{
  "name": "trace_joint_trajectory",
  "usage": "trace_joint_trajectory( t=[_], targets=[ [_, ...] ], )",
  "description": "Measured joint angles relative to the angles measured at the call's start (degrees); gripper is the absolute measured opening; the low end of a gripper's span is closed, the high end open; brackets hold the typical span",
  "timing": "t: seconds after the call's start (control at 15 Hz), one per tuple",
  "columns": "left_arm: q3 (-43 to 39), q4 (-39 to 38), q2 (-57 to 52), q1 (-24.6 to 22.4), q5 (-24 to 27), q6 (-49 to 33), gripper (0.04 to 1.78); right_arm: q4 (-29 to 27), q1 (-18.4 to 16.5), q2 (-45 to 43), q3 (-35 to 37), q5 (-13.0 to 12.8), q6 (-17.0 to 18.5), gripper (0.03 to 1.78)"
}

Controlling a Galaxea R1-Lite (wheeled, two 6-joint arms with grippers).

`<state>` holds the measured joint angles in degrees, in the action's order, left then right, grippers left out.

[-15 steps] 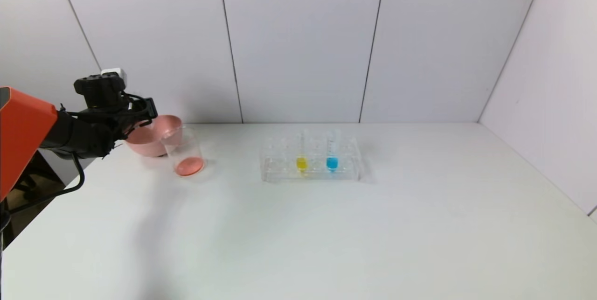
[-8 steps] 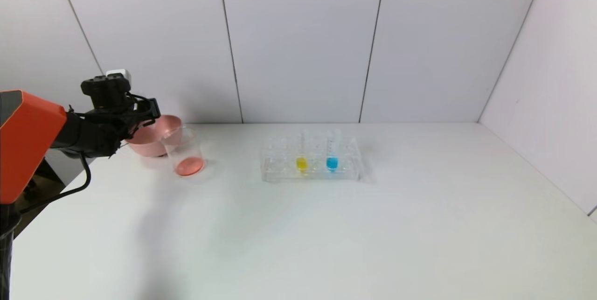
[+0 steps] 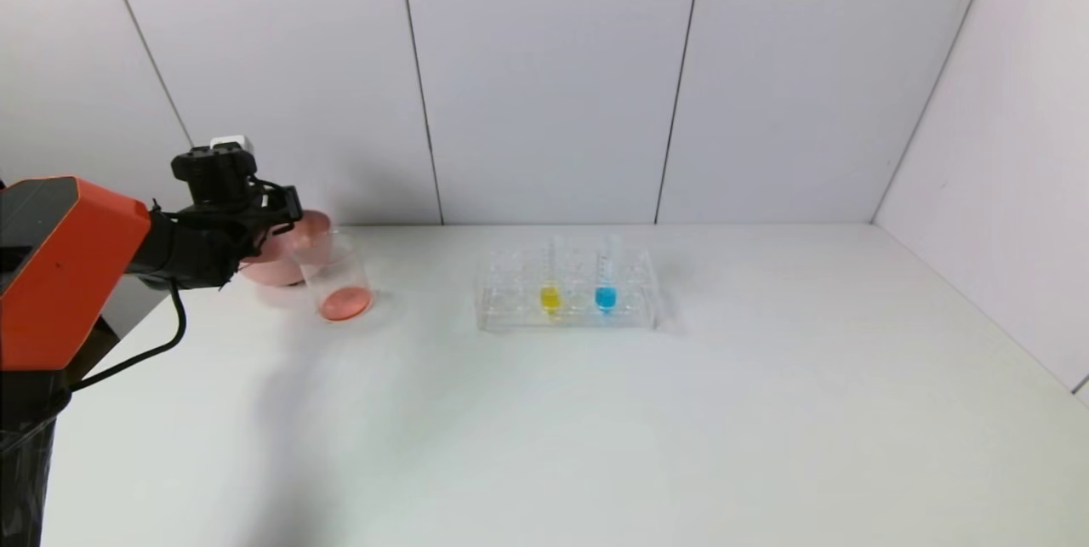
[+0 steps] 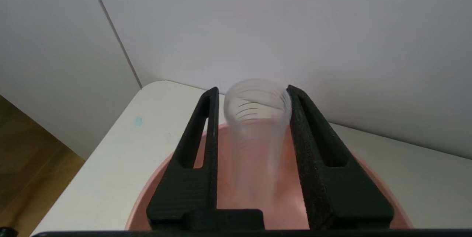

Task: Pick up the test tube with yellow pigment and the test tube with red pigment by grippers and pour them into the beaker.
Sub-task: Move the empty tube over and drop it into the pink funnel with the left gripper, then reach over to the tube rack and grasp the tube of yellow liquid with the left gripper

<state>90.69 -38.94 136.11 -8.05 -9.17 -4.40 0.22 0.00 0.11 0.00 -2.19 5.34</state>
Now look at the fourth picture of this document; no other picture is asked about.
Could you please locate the test tube with red pigment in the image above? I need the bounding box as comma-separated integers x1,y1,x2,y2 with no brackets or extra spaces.
223,79,294,210

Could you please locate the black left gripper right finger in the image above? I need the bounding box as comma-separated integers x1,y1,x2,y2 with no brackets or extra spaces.
286,85,394,230

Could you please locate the pink plastic bowl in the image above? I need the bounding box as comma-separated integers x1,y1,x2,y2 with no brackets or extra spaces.
125,122,414,231

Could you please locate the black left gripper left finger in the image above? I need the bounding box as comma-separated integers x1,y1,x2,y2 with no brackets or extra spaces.
147,87,220,230

